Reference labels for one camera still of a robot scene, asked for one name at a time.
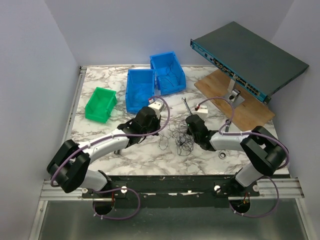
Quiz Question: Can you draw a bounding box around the black thin cable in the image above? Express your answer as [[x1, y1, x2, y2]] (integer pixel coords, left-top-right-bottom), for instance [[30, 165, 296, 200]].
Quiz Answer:
[[157, 119, 196, 156]]

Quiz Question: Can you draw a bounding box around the dark purple cable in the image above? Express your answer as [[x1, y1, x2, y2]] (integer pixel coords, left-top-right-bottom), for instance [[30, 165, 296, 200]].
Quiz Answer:
[[158, 58, 178, 90]]

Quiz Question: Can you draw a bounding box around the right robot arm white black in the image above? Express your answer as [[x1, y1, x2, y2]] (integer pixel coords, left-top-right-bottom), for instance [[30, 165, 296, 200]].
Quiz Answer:
[[185, 114, 289, 196]]

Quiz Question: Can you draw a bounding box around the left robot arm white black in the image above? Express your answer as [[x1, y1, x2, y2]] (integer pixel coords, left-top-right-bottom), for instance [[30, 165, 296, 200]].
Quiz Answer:
[[46, 105, 161, 198]]

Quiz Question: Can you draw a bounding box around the small silver wrench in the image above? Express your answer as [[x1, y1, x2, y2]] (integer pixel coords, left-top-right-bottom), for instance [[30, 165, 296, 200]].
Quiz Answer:
[[181, 97, 193, 116]]

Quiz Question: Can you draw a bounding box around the blue plastic bin left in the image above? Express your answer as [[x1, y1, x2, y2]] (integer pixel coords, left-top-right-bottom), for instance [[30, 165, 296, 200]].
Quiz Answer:
[[125, 69, 155, 114]]

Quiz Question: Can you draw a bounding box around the blue plastic bin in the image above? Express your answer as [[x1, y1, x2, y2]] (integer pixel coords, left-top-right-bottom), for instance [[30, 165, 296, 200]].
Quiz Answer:
[[149, 51, 187, 96], [125, 69, 155, 114]]

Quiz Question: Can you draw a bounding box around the large ratchet wrench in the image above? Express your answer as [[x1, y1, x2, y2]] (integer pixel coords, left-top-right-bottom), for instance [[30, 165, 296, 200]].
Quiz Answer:
[[219, 119, 231, 160]]

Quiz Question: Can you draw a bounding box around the blue plastic bin right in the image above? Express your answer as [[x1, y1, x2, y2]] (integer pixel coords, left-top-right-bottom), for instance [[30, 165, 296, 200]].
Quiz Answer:
[[149, 51, 187, 96]]

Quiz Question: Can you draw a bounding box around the green plastic bin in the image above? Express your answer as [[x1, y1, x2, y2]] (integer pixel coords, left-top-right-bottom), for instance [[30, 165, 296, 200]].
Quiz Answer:
[[85, 87, 117, 124]]

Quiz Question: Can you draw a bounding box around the wooden board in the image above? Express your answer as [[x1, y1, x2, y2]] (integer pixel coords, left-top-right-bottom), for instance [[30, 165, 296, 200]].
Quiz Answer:
[[194, 70, 275, 131]]

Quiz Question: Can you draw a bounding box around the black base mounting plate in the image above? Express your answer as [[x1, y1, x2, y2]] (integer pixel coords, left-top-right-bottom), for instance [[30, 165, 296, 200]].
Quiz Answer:
[[82, 174, 260, 209]]

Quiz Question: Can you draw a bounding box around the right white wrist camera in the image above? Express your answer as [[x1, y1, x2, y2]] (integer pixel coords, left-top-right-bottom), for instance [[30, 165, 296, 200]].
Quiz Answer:
[[195, 104, 209, 116]]

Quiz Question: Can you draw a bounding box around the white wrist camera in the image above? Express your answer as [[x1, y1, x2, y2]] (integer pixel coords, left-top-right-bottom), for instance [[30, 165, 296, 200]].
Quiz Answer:
[[148, 100, 165, 118], [195, 104, 209, 116]]

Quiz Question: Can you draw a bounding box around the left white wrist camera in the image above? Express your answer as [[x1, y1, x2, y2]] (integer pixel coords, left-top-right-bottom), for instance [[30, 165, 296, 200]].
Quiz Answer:
[[148, 100, 165, 118]]

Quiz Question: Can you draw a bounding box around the black T-handle tool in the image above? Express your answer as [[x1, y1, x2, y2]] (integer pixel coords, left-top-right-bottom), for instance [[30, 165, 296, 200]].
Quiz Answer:
[[113, 149, 122, 155]]

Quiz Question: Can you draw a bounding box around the metal switch stand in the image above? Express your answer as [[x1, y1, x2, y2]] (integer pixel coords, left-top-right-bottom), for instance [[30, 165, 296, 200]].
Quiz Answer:
[[223, 79, 245, 109]]

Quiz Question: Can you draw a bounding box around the dark network switch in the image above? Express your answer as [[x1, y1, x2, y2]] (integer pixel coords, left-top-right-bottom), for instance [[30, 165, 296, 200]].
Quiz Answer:
[[190, 21, 309, 105]]

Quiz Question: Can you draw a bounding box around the aluminium frame rail left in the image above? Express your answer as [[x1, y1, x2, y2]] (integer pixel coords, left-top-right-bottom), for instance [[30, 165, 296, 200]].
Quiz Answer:
[[54, 65, 87, 172]]

